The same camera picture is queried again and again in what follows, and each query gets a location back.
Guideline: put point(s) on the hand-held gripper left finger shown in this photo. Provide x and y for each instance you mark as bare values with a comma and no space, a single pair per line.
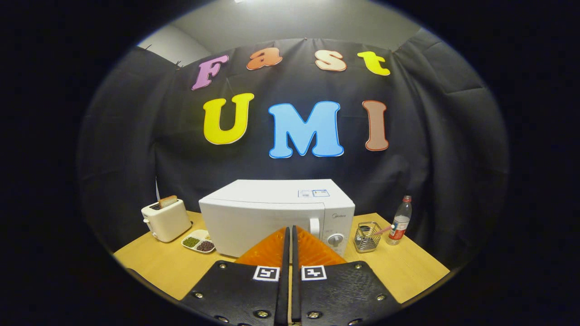
283,280

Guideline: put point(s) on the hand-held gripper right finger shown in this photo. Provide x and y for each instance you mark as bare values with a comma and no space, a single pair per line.
295,280

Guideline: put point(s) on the pink striped straw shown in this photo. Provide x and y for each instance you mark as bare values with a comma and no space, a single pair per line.
384,230

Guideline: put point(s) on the white microwave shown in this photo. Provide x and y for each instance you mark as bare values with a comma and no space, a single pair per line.
253,213

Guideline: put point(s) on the clear bottle with red label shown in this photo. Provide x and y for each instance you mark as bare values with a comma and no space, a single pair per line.
399,224

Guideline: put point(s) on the black backdrop cloth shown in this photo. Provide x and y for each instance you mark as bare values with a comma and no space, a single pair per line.
136,158

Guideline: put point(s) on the toast slice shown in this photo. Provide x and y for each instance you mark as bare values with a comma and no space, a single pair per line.
167,202

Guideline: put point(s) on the white divided dish of beans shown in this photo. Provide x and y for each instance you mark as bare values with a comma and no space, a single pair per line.
198,243

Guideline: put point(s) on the cream white toaster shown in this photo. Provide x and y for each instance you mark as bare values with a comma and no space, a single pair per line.
167,224

